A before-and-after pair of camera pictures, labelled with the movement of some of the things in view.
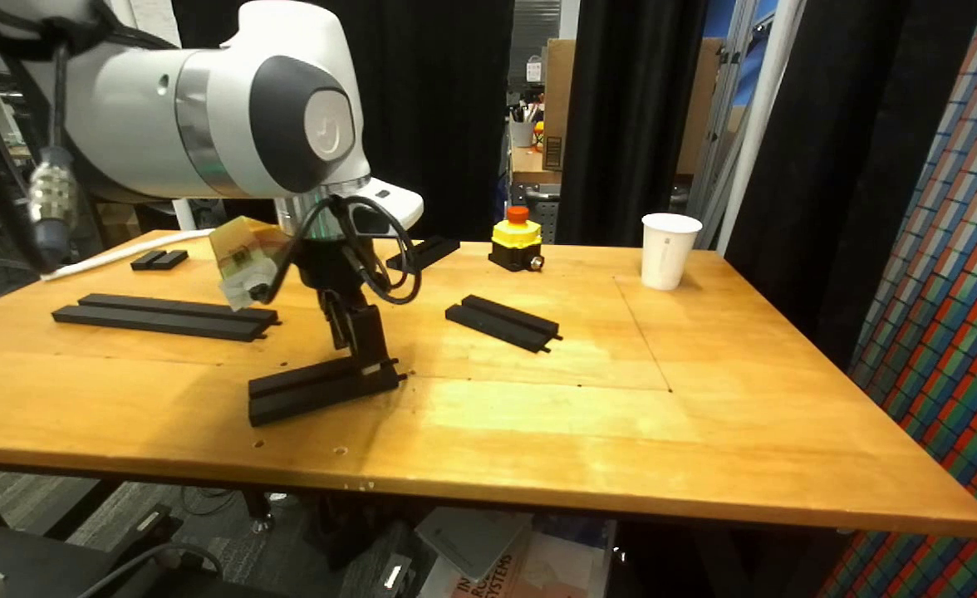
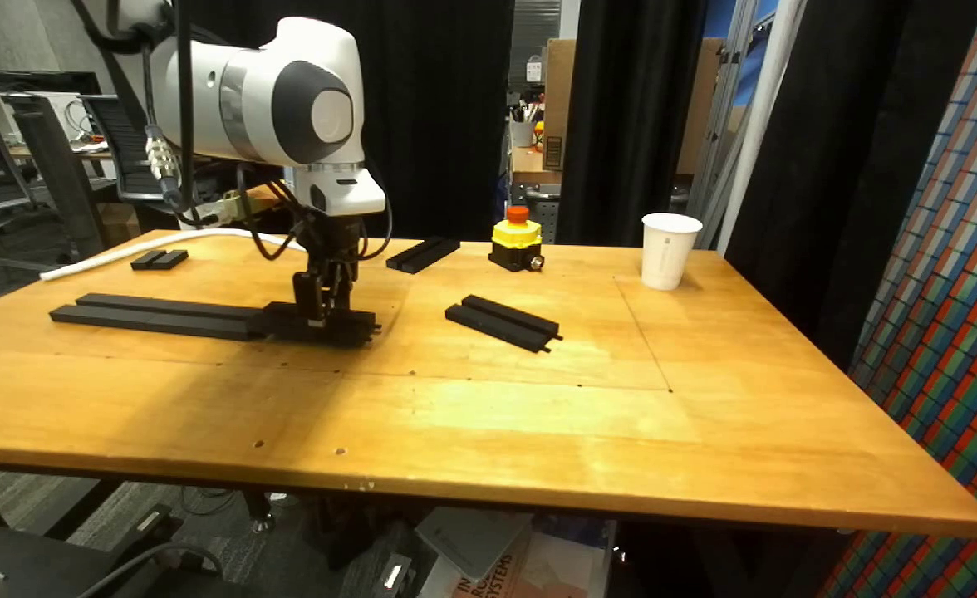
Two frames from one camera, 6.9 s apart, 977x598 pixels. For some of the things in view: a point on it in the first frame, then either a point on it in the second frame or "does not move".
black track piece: (275, 398) -> (316, 329)
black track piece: (215, 321) does not move
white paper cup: (665, 246) does not move
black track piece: (502, 324) does not move
